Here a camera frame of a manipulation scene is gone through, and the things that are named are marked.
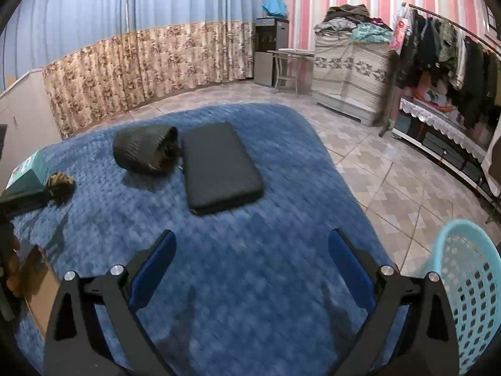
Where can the black flat case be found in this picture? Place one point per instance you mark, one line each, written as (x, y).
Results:
(219, 168)

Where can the row of hanging clothes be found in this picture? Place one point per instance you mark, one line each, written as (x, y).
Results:
(469, 78)

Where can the low dark stand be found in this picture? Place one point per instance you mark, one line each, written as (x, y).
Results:
(442, 149)

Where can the white cabinet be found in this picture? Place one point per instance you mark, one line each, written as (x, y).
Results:
(27, 117)

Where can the pink hanging bag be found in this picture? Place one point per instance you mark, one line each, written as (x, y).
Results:
(400, 31)

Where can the blue bag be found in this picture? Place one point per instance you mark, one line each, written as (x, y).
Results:
(274, 8)

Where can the white framed brown board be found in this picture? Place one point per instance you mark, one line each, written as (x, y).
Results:
(494, 172)

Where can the person's left hand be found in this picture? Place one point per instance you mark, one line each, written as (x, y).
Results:
(11, 266)

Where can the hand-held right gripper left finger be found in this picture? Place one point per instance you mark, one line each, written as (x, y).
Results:
(152, 270)

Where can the white lace cloth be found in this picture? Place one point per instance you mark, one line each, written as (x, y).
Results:
(438, 119)

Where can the patterned cloth covered cabinet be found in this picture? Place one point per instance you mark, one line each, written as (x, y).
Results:
(352, 74)

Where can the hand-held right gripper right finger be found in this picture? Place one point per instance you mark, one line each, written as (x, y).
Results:
(352, 270)

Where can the metal clothes rack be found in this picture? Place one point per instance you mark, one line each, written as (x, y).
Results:
(387, 117)

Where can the pile of clothes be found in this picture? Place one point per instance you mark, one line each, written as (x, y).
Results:
(344, 15)

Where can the blue plush blanket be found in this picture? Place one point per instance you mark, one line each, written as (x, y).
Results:
(254, 243)

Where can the teal patterned cloth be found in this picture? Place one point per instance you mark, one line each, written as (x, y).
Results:
(372, 32)

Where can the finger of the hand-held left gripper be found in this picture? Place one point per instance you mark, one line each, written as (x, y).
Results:
(27, 199)

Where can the blue floral curtain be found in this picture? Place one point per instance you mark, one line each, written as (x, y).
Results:
(137, 47)

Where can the brown tray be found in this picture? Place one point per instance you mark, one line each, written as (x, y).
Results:
(39, 293)

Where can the dark rolled cloth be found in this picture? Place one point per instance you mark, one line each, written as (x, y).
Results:
(141, 149)

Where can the teal plastic basket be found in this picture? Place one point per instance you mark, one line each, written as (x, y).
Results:
(469, 301)

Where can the small white table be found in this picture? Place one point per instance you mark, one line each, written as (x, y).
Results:
(291, 52)

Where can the grey water dispenser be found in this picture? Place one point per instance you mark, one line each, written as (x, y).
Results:
(264, 66)

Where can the teal tissue box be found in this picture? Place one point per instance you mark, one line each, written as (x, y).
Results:
(31, 168)

